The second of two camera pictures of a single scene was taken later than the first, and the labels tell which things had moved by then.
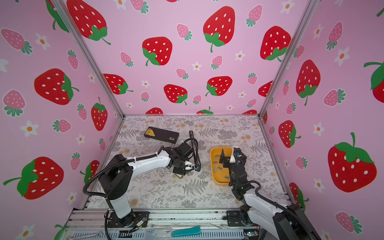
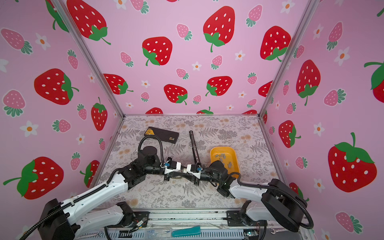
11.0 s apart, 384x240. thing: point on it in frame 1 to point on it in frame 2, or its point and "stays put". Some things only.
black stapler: x=196 y=161 stays put
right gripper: x=222 y=158 to x=196 y=180
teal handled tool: x=190 y=231 stays put
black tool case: x=167 y=136 stays put
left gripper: x=178 y=170 to x=178 y=165
